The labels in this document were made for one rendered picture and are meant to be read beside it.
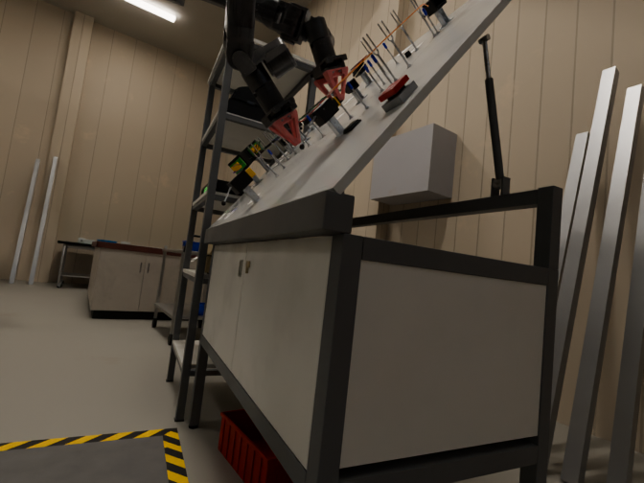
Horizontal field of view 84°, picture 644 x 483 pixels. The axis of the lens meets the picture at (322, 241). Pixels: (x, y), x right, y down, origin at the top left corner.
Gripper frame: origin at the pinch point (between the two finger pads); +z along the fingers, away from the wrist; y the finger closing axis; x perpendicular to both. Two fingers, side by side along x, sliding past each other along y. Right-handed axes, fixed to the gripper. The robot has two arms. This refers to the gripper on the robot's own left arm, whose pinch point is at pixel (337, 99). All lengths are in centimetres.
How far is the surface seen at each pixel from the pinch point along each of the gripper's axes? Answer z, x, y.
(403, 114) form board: 11.8, 8.0, -31.7
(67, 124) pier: -215, 108, 711
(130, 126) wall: -196, 8, 741
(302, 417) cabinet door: 56, 44, -27
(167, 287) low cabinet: 80, 60, 351
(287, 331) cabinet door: 45, 38, -15
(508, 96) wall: 7, -211, 101
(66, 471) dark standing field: 81, 105, 55
